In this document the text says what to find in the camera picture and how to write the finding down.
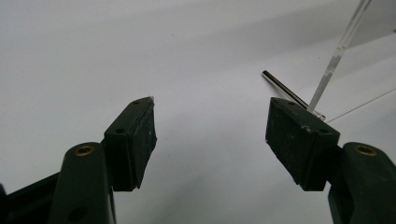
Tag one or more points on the clear acrylic photo frame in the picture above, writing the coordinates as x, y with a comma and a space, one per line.
337, 53

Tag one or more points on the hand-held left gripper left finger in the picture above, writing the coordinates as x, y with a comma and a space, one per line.
130, 143

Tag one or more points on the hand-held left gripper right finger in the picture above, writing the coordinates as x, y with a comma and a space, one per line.
299, 140

